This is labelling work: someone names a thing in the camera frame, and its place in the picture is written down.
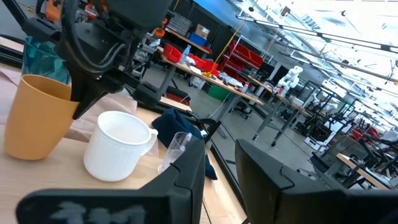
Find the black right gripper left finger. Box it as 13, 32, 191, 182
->
141, 139, 206, 224

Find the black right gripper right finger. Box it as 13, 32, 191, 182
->
235, 139, 346, 224

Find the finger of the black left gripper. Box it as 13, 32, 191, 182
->
70, 73, 109, 121

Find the clear plastic cup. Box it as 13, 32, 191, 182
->
157, 131, 193, 174

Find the teal faceted plastic cup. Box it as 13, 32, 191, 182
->
21, 36, 73, 85

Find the orange cup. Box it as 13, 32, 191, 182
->
3, 74, 80, 161

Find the white mug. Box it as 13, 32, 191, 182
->
83, 110, 159, 182

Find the navy blue cloth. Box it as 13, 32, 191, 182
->
151, 108, 218, 180

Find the red storage bin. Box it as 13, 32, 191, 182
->
162, 42, 183, 63
186, 53, 220, 75

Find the green bin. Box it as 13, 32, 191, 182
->
207, 84, 231, 102

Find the grey parts drawer organiser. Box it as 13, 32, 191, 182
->
167, 11, 193, 37

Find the clear water bottle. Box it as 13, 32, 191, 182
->
179, 44, 192, 65

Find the long wooden workbench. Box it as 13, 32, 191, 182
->
157, 46, 265, 147

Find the blue storage bin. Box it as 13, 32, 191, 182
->
188, 31, 208, 47

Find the cardboard box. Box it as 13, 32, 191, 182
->
195, 24, 211, 39

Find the red bin rack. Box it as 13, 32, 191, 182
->
228, 40, 265, 74

